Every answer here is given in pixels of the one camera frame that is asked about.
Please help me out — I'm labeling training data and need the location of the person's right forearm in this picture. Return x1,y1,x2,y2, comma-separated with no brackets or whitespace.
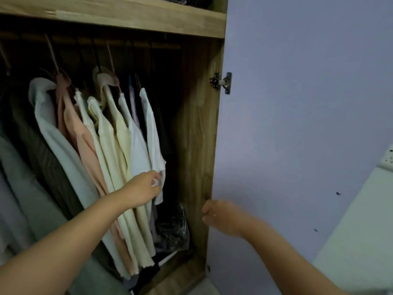
242,216,349,295

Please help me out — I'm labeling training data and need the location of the cream lace-up knit sweater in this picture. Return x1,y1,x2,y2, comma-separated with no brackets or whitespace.
87,96,155,268

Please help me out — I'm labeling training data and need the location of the stack of dark clothes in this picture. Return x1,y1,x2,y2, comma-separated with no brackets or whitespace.
150,0,215,9

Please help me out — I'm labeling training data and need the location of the sage green shirt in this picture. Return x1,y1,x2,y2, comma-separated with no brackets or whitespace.
0,132,126,295

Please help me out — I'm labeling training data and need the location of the beige grey cardigan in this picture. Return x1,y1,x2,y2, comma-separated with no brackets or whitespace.
0,172,35,266

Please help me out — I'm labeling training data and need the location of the person's left hand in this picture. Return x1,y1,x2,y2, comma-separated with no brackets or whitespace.
121,170,164,209

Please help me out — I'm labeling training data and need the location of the white wall socket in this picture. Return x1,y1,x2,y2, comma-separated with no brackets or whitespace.
380,144,393,173

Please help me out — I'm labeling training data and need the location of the person's left forearm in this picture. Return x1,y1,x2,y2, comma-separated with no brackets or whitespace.
0,188,136,295

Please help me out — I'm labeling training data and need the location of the heap of grey black clothes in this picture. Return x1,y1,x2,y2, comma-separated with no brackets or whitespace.
122,203,191,295

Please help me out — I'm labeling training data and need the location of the lilac wardrobe door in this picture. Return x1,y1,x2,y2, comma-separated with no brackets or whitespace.
0,0,393,295

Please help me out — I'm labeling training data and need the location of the white printed t-shirt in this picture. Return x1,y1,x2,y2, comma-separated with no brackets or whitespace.
140,87,167,206

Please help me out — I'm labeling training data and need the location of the pink hanger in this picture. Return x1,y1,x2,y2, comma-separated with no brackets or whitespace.
106,41,117,74
44,33,61,76

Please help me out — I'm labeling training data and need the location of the person's right hand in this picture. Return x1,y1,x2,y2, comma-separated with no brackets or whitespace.
201,199,257,239

